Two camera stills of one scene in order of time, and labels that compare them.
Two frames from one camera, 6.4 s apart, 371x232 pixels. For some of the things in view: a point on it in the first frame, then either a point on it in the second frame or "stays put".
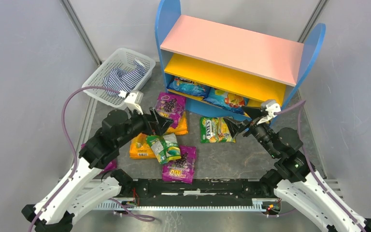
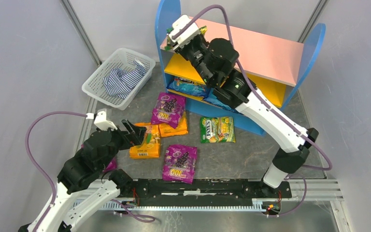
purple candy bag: [170, 106] stays put
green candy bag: [165, 147] -> [203, 30]
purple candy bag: [181, 170] stays put
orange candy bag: [181, 128] stays put
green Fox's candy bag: [215, 129] stays put
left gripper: [147, 121] -> [126, 134]
